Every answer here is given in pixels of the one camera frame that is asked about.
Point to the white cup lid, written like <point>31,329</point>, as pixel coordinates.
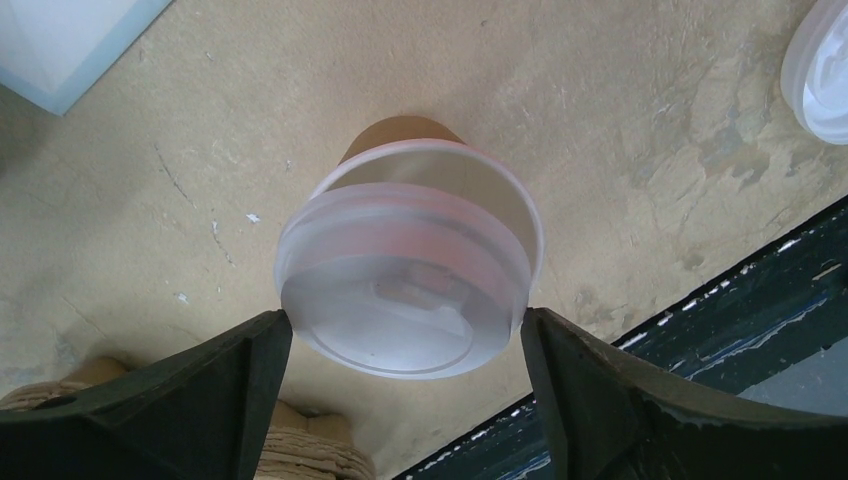
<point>813,78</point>
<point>401,281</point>

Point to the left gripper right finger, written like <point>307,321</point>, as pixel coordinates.
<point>607,414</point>

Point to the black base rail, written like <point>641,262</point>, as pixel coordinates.
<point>772,329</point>

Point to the brown paper cup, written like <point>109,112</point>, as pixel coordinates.
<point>420,151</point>

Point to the pulp cup carrier tray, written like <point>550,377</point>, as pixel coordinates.
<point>206,430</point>

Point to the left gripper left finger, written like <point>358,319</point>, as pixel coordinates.
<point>256,351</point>

